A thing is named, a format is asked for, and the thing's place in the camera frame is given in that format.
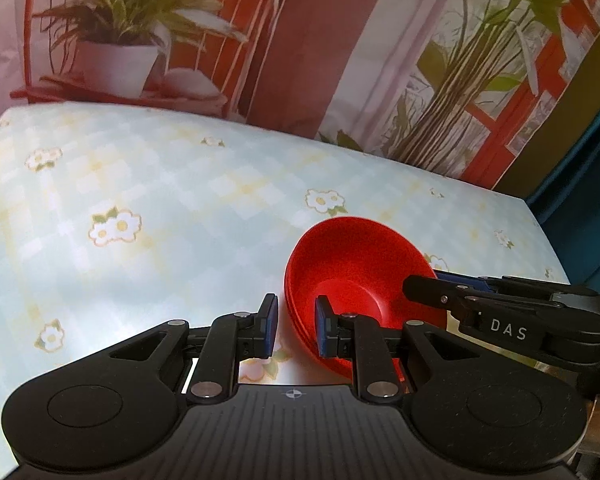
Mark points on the red plastic bowl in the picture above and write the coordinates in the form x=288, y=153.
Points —
x=360, y=265

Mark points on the teal curtain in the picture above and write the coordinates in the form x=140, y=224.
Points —
x=567, y=206

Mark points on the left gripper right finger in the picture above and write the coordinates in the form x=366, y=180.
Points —
x=369, y=348

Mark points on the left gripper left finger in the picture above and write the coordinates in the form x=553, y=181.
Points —
x=229, y=340

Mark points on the printed room backdrop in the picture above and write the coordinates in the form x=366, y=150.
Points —
x=456, y=87

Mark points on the floral checkered tablecloth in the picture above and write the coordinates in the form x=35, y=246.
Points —
x=115, y=219

